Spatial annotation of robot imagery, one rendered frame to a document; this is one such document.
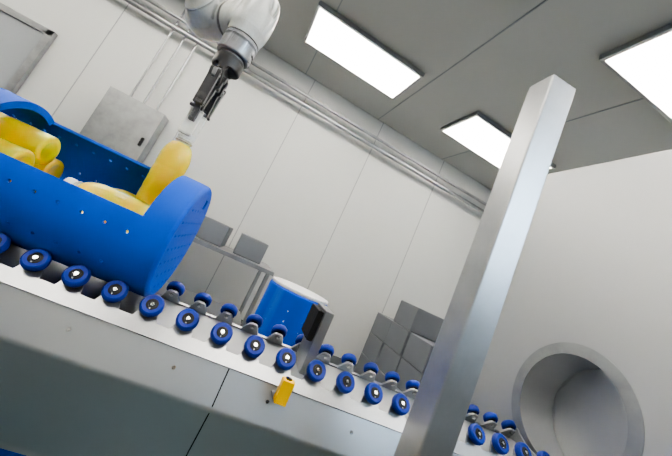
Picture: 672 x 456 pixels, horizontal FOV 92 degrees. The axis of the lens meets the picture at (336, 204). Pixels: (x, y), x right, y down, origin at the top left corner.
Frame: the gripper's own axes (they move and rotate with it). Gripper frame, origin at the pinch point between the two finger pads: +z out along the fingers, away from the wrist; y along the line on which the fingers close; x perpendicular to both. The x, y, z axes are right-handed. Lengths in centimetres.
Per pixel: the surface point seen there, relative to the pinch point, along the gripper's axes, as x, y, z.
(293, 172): -32, 340, -76
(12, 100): 29.5, -6.9, 13.9
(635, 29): -184, 63, -205
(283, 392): -45, -16, 43
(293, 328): -56, 52, 45
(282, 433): -49, -13, 51
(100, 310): -6.1, -11.1, 43.0
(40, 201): 11.4, -13.8, 28.6
